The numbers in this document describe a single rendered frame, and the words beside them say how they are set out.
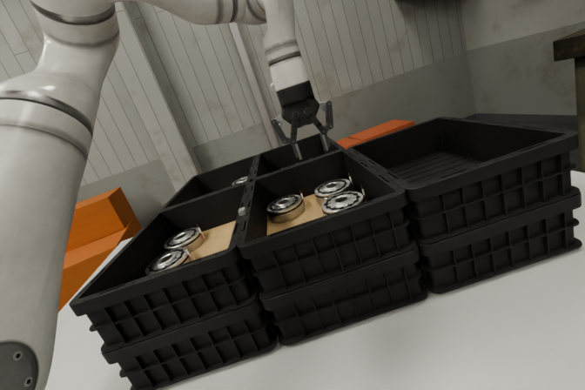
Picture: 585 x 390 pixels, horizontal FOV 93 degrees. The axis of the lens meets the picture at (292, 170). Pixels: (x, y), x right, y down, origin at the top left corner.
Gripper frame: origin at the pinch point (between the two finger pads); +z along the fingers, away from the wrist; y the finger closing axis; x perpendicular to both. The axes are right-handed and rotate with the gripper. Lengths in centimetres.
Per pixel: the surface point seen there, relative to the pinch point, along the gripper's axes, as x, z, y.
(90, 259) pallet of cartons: 131, 58, -174
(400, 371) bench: -30.0, 30.4, 1.0
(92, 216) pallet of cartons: 171, 35, -187
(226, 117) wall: 267, -5, -65
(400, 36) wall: 297, -30, 161
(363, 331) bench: -21.4, 30.4, -2.2
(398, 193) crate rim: -19.5, 7.4, 10.1
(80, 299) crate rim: -20, 8, -46
